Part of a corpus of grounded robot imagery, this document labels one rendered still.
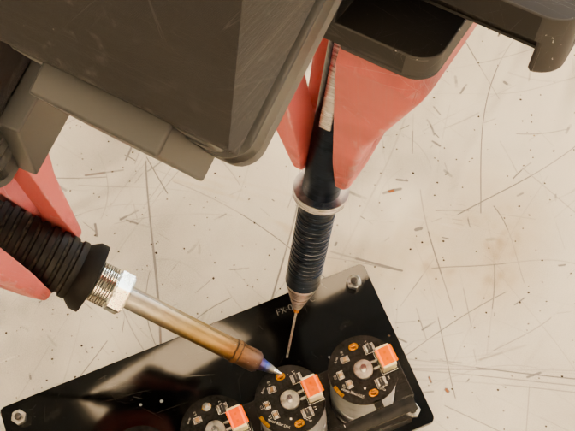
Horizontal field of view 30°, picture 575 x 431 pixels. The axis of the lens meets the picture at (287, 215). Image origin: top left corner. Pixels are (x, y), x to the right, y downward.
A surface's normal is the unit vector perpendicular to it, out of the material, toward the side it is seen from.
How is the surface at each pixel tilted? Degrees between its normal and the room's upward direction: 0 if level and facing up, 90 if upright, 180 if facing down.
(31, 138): 97
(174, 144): 90
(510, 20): 72
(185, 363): 0
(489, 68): 0
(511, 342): 0
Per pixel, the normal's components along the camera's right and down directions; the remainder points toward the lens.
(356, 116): -0.48, 0.84
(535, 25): -0.48, 0.65
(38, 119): 0.92, 0.38
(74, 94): -0.20, -0.12
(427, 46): 0.11, -0.62
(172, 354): -0.05, -0.39
